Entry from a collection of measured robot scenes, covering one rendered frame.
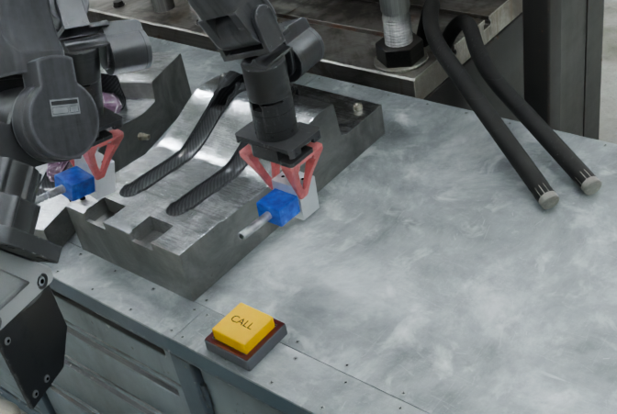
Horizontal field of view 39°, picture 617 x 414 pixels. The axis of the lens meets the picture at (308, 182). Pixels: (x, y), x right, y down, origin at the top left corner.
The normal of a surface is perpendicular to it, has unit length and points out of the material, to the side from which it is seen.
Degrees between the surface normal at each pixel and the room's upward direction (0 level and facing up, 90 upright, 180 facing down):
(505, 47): 90
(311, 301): 0
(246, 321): 0
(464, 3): 0
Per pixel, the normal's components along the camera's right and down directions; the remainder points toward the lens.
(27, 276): 0.94, 0.07
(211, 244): 0.77, 0.26
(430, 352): -0.15, -0.81
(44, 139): 0.76, -0.04
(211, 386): -0.61, 0.53
